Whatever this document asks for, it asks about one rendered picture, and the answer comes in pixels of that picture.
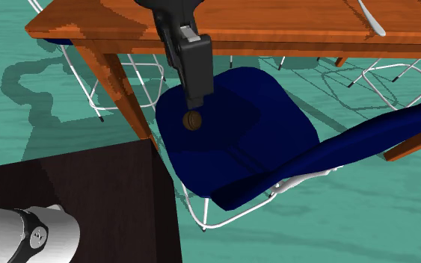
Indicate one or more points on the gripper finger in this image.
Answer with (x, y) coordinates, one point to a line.
(196, 69)
(168, 40)

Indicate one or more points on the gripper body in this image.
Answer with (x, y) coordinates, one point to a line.
(166, 4)

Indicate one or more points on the brown round nut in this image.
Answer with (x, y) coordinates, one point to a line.
(192, 120)

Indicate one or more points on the wooden table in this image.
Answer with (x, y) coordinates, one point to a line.
(268, 22)

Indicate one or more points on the dark robot stand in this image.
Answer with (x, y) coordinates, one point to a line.
(115, 189)

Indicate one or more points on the white spoon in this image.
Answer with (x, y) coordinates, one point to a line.
(372, 20)

